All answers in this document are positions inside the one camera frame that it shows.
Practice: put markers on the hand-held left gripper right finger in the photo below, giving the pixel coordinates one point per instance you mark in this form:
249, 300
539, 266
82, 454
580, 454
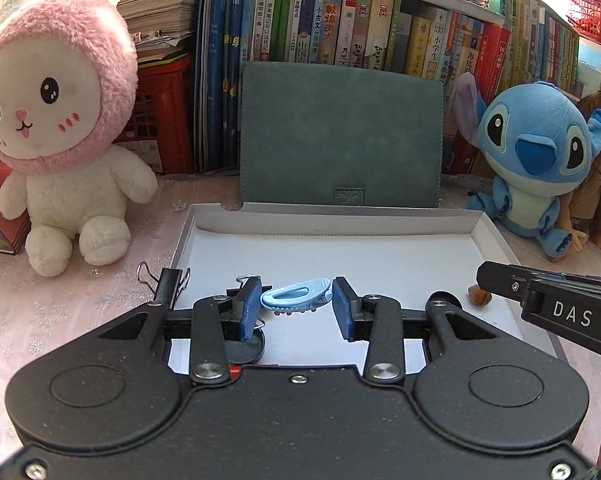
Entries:
343, 310

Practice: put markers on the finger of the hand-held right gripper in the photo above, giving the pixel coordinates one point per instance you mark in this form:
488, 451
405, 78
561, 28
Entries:
500, 280

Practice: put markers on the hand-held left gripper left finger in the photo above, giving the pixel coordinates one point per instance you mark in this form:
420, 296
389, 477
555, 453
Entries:
249, 310

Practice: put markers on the brown hazelnut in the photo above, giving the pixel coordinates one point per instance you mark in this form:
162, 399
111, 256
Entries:
479, 296

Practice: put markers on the large black binder clip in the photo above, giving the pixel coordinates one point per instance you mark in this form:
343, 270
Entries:
240, 278

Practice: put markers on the black round cap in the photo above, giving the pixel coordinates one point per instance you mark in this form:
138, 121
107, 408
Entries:
253, 352

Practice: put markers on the large blue hair clip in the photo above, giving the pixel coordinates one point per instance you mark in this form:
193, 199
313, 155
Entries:
295, 297

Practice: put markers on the short red crayon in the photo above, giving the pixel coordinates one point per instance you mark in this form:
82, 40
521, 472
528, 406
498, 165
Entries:
234, 370

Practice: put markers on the white cardboard box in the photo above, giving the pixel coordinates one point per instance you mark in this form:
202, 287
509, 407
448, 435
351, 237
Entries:
380, 260

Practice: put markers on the small black binder clip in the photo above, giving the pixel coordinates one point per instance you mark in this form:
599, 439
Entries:
168, 285

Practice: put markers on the blue alien plush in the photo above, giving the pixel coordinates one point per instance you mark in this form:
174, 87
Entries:
530, 160

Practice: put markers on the brown haired doll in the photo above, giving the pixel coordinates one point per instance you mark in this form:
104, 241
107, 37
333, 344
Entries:
600, 185

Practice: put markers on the green felt notebook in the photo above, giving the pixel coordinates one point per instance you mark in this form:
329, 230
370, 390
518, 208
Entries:
340, 135

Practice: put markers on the pink snowflake tablecloth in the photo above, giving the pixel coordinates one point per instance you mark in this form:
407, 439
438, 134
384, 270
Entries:
55, 320

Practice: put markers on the red plastic crate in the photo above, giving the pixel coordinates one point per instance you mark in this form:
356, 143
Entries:
165, 110

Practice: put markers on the pink triangular toy house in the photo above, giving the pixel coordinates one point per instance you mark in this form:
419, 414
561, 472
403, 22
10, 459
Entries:
0, 210

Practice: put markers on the pink white bunny plush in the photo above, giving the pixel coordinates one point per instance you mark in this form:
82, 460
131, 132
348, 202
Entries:
55, 110

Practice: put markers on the red mesh basket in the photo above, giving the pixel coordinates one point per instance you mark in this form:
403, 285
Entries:
595, 17

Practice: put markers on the row of upright books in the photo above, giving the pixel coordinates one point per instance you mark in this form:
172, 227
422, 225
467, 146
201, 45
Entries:
370, 25

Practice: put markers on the stack of lying books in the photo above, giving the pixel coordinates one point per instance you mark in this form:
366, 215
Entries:
165, 10

